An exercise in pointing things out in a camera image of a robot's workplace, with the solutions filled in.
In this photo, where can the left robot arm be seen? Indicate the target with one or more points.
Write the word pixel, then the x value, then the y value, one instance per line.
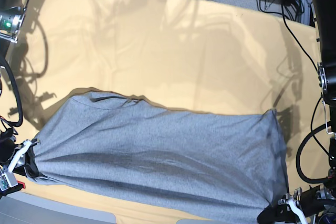
pixel 325 21

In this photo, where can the yellow table cloth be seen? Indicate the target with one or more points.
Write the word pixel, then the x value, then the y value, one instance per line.
pixel 184 55

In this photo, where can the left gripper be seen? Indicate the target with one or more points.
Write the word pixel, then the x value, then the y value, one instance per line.
pixel 315 205

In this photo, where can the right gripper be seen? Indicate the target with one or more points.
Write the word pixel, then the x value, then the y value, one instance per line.
pixel 19 158

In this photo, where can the grey t-shirt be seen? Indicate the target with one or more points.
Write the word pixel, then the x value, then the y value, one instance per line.
pixel 227 168

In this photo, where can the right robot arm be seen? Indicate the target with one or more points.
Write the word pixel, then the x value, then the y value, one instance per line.
pixel 12 16

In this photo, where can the red and black clamp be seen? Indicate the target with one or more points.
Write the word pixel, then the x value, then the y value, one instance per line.
pixel 21 185

